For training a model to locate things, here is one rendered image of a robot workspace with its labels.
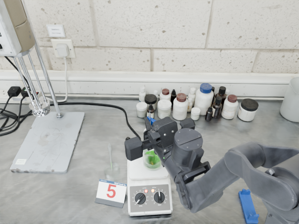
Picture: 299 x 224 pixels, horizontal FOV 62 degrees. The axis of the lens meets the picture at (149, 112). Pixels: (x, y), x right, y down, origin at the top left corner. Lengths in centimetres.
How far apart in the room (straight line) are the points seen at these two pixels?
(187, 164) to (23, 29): 54
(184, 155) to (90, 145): 55
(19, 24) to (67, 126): 46
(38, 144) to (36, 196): 21
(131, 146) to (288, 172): 36
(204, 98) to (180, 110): 11
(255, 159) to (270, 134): 72
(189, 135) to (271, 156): 17
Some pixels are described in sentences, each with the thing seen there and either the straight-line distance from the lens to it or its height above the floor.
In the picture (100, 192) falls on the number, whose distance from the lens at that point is 84.
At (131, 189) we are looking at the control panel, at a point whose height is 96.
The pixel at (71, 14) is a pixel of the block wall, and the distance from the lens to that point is 106.
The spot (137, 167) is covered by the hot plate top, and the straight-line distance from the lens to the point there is 79.
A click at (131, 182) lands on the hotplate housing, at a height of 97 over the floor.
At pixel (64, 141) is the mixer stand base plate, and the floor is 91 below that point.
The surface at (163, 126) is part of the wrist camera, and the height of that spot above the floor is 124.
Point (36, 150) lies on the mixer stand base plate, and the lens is 101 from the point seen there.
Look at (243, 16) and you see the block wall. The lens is 107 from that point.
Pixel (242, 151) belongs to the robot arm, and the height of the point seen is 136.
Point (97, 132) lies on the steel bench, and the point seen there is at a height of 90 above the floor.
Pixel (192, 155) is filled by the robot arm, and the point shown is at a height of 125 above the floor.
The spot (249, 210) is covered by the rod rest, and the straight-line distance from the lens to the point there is 86.
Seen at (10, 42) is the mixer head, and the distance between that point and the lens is 73.
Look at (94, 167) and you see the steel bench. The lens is 91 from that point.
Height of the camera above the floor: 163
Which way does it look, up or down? 42 degrees down
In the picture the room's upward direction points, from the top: straight up
